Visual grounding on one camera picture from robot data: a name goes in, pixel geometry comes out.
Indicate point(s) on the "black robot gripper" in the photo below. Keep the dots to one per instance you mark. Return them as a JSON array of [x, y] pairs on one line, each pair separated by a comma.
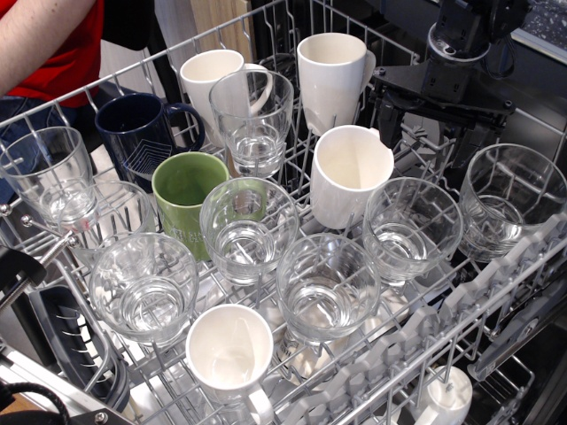
[[457, 97]]

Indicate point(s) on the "person forearm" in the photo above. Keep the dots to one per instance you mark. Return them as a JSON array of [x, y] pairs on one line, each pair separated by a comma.
[[31, 32]]

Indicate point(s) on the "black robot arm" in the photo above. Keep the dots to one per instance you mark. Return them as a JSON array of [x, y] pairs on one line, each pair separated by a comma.
[[466, 30]]

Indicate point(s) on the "white cup lower rack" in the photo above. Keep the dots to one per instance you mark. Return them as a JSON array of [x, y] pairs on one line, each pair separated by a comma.
[[446, 400]]

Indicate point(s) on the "white mug centre right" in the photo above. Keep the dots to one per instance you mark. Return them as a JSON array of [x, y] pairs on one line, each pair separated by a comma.
[[349, 163]]

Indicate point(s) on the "clear glass far right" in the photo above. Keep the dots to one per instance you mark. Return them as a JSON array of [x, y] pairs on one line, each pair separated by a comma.
[[508, 192]]

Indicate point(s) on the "clear glass right centre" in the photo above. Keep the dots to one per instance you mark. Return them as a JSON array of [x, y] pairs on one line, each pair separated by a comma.
[[409, 226]]

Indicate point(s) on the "tall white mug back right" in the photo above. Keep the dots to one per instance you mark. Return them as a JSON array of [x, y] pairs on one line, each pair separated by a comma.
[[334, 69]]

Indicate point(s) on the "tall clear glass back centre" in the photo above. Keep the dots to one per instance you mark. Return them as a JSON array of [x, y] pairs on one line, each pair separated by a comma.
[[257, 144]]

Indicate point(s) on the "clear glass front centre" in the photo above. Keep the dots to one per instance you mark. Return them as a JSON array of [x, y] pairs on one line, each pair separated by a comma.
[[327, 286]]

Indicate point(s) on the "white mug back left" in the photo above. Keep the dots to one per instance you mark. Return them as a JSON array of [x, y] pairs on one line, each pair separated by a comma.
[[206, 82]]

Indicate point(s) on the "green ceramic mug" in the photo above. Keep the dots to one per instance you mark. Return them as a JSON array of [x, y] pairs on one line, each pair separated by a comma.
[[180, 185]]

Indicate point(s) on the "navy blue mug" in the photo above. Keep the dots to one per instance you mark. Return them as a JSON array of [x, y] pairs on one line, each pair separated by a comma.
[[136, 130]]

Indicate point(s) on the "white mug front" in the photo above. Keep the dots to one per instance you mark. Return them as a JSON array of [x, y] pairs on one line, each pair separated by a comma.
[[229, 349]]

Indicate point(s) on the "clear glass front left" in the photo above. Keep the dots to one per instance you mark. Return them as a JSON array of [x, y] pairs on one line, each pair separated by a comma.
[[144, 287]]

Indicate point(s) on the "clear glass left middle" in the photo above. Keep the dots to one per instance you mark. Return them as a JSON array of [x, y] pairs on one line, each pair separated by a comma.
[[104, 213]]

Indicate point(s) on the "red shirt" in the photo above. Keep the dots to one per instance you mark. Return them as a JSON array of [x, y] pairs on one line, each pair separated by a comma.
[[75, 64]]

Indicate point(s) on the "clear glass far left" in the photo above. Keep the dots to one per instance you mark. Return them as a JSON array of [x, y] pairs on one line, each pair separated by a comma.
[[46, 168]]

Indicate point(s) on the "grey wire dishwasher rack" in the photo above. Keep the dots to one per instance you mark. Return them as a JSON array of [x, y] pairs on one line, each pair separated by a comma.
[[461, 313]]

